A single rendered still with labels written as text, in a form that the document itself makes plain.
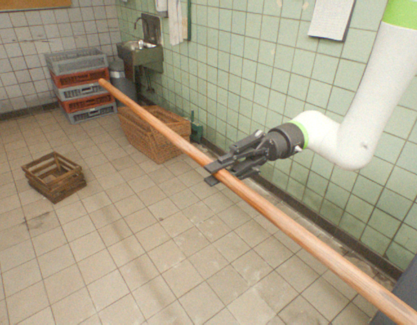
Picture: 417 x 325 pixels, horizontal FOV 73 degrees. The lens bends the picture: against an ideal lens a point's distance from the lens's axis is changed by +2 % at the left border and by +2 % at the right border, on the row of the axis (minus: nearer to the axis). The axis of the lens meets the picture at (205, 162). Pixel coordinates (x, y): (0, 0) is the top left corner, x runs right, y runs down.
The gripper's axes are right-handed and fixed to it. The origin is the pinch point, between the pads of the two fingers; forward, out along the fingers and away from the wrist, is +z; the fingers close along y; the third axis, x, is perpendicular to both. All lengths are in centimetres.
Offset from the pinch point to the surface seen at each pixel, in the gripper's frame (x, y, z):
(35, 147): 274, 117, 29
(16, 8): 363, -4, -7
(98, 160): 209, 118, -16
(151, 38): 273, 27, -120
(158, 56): 247, 41, -114
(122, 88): 310, 89, -90
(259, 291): 16, 120, -46
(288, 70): 77, 17, -120
